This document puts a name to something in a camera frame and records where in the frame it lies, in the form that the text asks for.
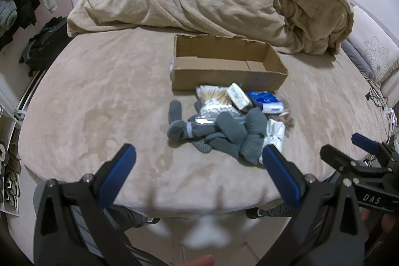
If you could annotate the person's right hand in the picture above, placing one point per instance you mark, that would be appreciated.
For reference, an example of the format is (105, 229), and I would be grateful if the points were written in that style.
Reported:
(388, 222)

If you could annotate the blue packet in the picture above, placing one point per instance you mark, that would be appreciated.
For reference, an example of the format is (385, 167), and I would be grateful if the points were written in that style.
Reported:
(265, 99)

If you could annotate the person's left leg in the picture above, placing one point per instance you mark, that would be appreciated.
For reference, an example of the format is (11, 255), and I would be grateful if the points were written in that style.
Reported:
(131, 217)

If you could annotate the grey dotted sock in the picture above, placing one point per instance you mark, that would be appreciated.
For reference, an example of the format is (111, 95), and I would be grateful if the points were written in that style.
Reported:
(199, 146)

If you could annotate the white packet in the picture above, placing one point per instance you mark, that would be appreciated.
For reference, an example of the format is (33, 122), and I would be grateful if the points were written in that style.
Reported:
(275, 133)

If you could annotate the black backpack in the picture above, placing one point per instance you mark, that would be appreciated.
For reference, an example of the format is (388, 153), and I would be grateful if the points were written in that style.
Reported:
(43, 44)

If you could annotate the white shoe rack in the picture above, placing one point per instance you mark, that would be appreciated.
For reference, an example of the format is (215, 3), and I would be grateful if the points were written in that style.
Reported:
(9, 116)

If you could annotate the beige duvet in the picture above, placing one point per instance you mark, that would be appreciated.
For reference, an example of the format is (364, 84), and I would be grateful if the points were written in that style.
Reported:
(212, 1)

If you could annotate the grey pillow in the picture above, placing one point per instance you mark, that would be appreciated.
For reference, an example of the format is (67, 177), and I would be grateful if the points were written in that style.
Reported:
(358, 58)

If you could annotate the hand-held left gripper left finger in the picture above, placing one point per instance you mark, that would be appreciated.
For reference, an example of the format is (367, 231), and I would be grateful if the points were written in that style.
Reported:
(120, 172)

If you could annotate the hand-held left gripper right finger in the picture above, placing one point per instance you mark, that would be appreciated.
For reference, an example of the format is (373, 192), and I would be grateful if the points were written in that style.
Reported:
(280, 172)

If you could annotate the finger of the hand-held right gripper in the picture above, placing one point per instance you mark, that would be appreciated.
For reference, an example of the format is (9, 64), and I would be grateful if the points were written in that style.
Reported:
(363, 141)
(333, 157)

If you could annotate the white floral cushion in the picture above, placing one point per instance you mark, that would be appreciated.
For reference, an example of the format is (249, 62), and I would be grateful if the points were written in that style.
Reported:
(374, 44)

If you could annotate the grey sock with pale stripe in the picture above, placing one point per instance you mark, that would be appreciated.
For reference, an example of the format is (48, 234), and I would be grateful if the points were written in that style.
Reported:
(179, 125)

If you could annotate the cardboard box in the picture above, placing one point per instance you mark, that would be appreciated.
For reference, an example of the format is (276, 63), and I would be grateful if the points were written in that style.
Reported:
(224, 66)

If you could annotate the white fluffy socks pack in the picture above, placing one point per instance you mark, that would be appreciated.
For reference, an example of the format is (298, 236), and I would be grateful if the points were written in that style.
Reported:
(213, 104)

